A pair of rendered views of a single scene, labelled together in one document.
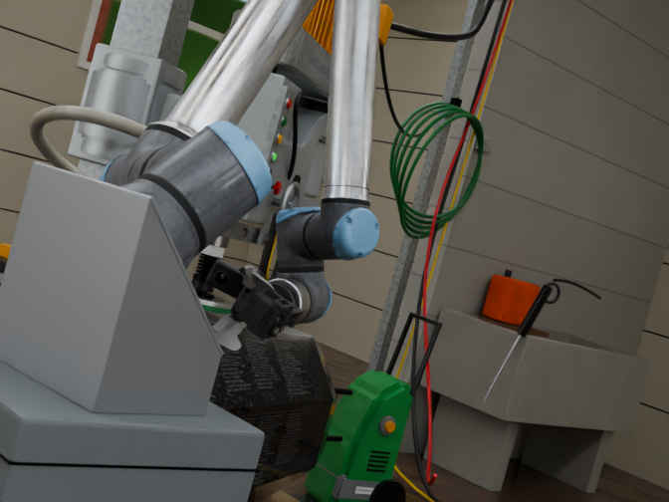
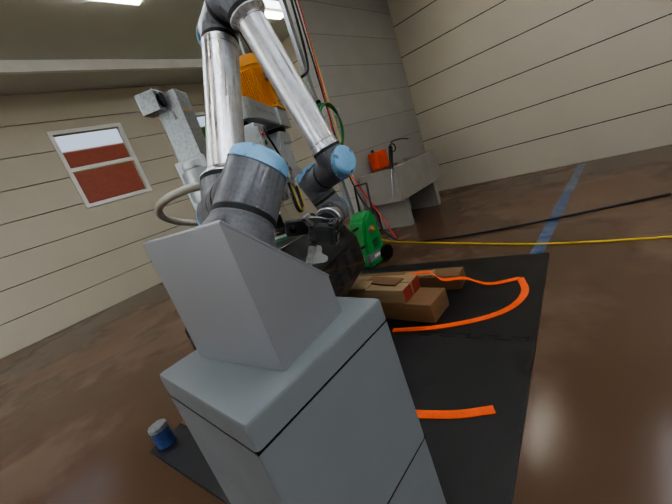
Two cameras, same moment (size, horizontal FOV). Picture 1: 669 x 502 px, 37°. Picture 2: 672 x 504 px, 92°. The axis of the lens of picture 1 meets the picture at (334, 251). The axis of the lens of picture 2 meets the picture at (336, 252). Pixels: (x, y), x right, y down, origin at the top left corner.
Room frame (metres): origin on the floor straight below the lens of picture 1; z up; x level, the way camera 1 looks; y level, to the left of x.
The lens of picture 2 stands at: (0.77, 0.10, 1.18)
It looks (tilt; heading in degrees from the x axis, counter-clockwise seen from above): 15 degrees down; 359
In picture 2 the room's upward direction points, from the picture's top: 19 degrees counter-clockwise
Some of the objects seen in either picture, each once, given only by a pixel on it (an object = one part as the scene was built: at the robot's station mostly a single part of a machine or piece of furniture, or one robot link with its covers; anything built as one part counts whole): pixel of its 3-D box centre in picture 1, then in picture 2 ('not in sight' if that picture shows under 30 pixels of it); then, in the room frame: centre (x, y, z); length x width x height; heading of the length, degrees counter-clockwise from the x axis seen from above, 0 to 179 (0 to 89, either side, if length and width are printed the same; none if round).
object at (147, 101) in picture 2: not in sight; (152, 103); (3.49, 0.96, 2.00); 0.20 x 0.18 x 0.15; 49
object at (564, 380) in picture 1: (531, 405); (406, 189); (5.77, -1.35, 0.43); 1.30 x 0.62 x 0.86; 133
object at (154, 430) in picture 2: not in sight; (161, 434); (2.43, 1.34, 0.08); 0.10 x 0.10 x 0.13
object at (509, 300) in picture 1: (516, 301); (380, 159); (5.84, -1.11, 1.00); 0.50 x 0.22 x 0.33; 133
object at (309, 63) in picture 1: (297, 74); (257, 121); (3.22, 0.27, 1.60); 0.96 x 0.25 x 0.17; 168
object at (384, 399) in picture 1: (372, 407); (362, 226); (4.28, -0.34, 0.43); 0.35 x 0.35 x 0.87; 34
